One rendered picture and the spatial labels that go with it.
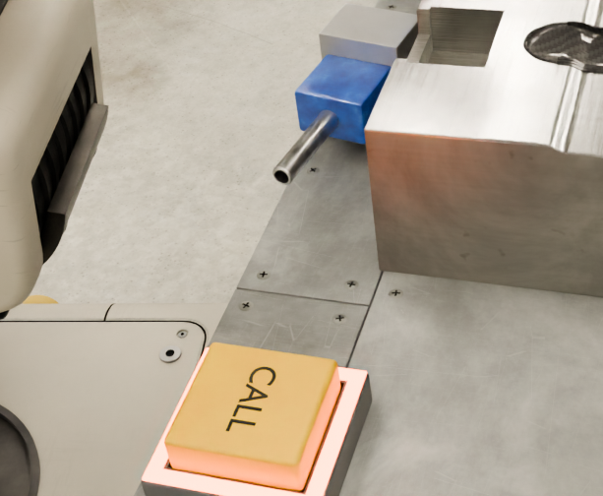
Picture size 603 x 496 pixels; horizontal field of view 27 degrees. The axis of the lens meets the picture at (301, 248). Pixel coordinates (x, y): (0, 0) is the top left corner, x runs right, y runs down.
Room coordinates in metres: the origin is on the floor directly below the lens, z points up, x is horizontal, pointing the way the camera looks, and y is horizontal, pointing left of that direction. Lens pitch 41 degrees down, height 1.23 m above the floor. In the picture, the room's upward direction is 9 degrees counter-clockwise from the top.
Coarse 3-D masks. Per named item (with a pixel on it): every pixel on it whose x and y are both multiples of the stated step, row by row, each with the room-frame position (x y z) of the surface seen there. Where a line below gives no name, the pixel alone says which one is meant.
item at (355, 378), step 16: (352, 384) 0.37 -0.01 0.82; (352, 400) 0.36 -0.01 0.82; (336, 416) 0.35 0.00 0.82; (336, 432) 0.35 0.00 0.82; (160, 448) 0.35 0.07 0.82; (336, 448) 0.34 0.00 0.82; (160, 464) 0.34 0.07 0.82; (320, 464) 0.33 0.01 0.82; (160, 480) 0.33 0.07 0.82; (176, 480) 0.33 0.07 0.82; (192, 480) 0.33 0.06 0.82; (208, 480) 0.33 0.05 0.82; (224, 480) 0.33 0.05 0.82; (320, 480) 0.32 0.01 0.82
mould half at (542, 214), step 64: (448, 0) 0.57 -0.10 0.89; (512, 0) 0.56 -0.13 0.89; (576, 0) 0.55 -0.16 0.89; (512, 64) 0.50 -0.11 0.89; (384, 128) 0.46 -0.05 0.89; (448, 128) 0.45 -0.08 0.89; (512, 128) 0.45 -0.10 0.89; (576, 128) 0.44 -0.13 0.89; (384, 192) 0.46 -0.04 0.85; (448, 192) 0.45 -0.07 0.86; (512, 192) 0.44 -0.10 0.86; (576, 192) 0.43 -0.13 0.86; (384, 256) 0.46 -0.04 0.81; (448, 256) 0.45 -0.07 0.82; (512, 256) 0.44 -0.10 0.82; (576, 256) 0.42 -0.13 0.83
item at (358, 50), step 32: (320, 32) 0.61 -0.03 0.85; (352, 32) 0.61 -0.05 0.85; (384, 32) 0.60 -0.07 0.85; (416, 32) 0.61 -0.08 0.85; (320, 64) 0.60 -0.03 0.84; (352, 64) 0.60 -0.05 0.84; (384, 64) 0.59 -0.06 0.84; (320, 96) 0.57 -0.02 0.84; (352, 96) 0.56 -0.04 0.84; (320, 128) 0.55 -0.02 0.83; (352, 128) 0.56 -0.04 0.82; (288, 160) 0.53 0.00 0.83
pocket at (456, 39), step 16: (432, 16) 0.56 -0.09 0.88; (448, 16) 0.56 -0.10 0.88; (464, 16) 0.56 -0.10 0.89; (480, 16) 0.55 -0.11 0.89; (496, 16) 0.55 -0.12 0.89; (432, 32) 0.56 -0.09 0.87; (448, 32) 0.56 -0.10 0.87; (464, 32) 0.56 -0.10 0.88; (480, 32) 0.55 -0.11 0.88; (496, 32) 0.55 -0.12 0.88; (416, 48) 0.55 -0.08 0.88; (432, 48) 0.56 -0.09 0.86; (448, 48) 0.56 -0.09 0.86; (464, 48) 0.56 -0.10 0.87; (480, 48) 0.55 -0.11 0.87; (448, 64) 0.55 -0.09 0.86; (464, 64) 0.54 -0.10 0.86; (480, 64) 0.54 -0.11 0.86
